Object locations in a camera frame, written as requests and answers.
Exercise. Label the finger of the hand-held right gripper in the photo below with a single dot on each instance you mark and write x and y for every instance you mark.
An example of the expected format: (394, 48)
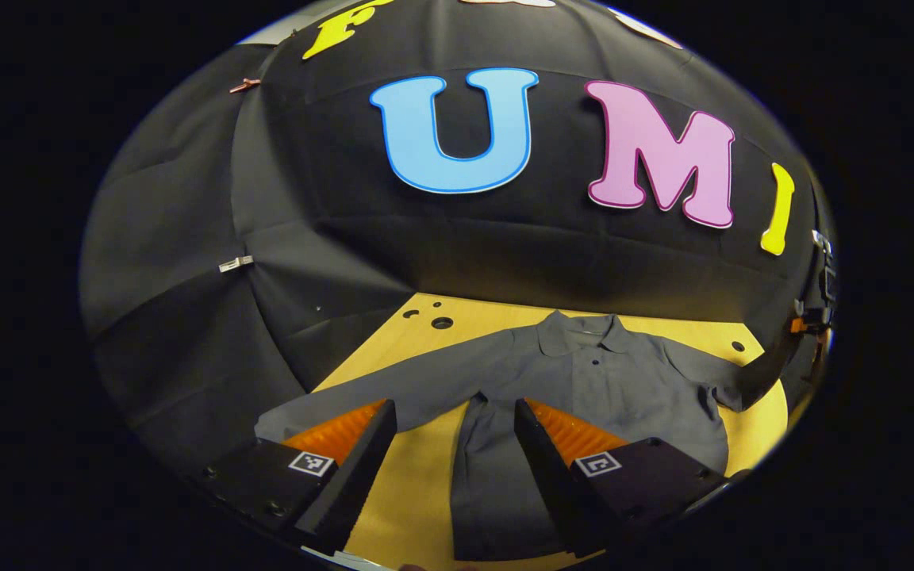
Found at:
(766, 369)

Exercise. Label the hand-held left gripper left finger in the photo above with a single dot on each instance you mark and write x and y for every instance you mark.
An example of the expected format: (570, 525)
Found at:
(354, 476)

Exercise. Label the copper cloth clip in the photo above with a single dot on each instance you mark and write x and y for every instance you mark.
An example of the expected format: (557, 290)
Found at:
(244, 84)

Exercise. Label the grey button shirt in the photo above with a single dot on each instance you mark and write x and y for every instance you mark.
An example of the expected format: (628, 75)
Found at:
(616, 381)

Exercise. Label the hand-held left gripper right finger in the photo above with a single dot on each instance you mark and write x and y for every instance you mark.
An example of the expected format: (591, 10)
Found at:
(544, 476)

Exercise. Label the black backdrop cloth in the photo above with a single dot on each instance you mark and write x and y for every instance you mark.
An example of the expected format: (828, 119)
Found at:
(465, 246)

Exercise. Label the silver cloth clip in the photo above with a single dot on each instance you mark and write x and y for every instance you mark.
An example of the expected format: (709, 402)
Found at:
(235, 263)

